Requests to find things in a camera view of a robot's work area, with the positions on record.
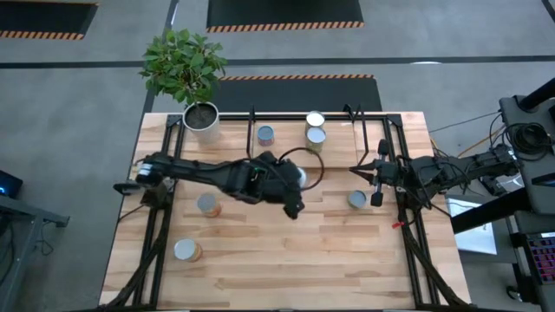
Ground black device with blue light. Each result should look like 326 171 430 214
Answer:
0 169 24 199

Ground small silver-top tin can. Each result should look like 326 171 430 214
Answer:
347 189 368 211

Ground green leafy plant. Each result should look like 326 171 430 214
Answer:
138 28 229 106

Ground orange printed silver-top can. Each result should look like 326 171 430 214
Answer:
196 192 223 218
173 237 204 263

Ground gray metal side table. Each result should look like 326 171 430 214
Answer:
0 193 70 312

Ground gray equipment cart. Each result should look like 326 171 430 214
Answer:
498 77 555 312

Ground black looped cable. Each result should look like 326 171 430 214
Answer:
277 146 325 192

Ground small black mounted device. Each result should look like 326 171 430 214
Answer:
113 180 143 196

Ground coiled black cable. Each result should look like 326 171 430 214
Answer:
504 121 554 162

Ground backlit keyboard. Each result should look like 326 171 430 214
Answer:
526 232 555 287

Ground black metal beam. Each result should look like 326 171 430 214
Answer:
449 185 532 235

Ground green orange printed can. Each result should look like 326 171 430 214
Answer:
304 110 326 131

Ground white plant pot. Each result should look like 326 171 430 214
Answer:
181 101 221 146

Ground small blue-rimmed can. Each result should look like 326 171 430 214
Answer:
256 124 276 147

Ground white paper sheet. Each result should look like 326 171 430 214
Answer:
445 195 499 257

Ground yellow patterned silver-top can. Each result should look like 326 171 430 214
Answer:
305 126 327 153

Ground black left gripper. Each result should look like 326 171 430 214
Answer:
245 151 304 220

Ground yellow floor cable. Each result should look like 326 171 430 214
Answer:
457 134 506 159

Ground black floor mat striped edge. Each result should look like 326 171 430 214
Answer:
206 0 365 34
0 0 100 42
212 74 383 114

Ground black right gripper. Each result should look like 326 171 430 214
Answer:
349 139 411 208

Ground black aluminium table frame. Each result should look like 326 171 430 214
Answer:
97 113 472 312

